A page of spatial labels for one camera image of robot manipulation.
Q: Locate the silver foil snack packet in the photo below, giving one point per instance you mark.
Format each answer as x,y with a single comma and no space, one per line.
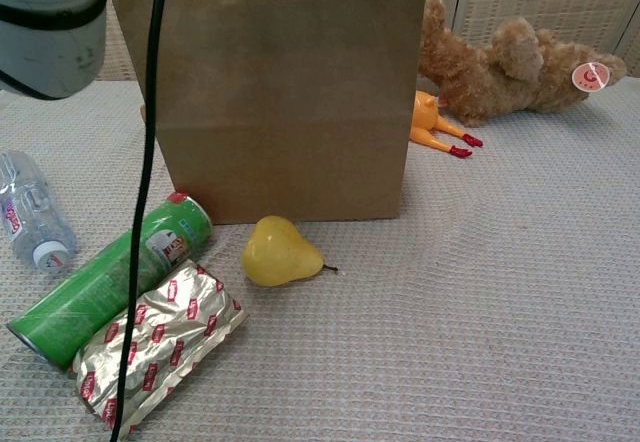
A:
165,342

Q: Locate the green Pringles can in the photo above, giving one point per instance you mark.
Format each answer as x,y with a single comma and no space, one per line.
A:
90,292

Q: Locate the clear plastic water bottle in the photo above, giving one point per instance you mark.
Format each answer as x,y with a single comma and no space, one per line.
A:
35,212

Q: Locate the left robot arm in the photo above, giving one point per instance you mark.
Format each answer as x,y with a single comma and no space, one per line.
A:
50,27

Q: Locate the yellow pear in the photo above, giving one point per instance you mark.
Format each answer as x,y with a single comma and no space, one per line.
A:
275,257

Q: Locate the brown paper bag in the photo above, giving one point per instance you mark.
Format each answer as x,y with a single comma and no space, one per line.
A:
280,112

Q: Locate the orange rubber chicken toy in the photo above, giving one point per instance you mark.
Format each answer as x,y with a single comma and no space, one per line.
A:
425,122

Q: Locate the white woven tablecloth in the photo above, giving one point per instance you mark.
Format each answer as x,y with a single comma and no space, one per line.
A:
475,287

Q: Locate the brown teddy bear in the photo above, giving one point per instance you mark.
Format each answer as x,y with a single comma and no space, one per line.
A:
500,77

